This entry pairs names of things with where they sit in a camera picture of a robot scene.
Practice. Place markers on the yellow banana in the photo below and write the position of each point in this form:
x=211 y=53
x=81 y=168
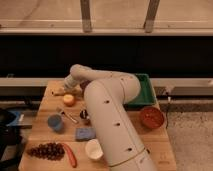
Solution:
x=61 y=92

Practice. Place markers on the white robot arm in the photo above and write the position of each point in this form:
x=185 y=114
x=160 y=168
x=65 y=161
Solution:
x=104 y=98

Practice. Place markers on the small metal cup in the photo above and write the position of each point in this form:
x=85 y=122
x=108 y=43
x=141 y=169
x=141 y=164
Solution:
x=84 y=116

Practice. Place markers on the blue plastic cup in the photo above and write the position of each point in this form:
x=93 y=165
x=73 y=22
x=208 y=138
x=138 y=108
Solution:
x=55 y=122

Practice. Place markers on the white paper cup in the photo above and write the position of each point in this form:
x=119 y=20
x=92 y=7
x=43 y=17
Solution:
x=93 y=150

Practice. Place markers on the purple bowl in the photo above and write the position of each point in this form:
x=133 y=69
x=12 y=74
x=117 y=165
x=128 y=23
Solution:
x=84 y=84

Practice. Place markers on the small orange fruit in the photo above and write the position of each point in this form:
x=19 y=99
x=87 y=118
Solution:
x=68 y=100

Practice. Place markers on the green plastic tray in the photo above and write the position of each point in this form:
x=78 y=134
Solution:
x=146 y=96

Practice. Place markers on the blue sponge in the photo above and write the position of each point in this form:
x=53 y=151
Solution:
x=84 y=134

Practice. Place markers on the red bowl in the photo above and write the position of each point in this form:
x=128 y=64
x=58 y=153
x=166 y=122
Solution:
x=151 y=117

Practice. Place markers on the red chili pepper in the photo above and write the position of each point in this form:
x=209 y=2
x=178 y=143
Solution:
x=71 y=156

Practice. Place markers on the bunch of dark grapes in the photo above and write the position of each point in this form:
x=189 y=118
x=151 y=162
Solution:
x=49 y=151

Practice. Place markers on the black and blue chair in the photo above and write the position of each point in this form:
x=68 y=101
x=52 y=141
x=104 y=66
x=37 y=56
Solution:
x=10 y=140

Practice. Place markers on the metal spoon wooden handle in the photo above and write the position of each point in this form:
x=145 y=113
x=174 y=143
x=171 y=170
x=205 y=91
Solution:
x=70 y=117

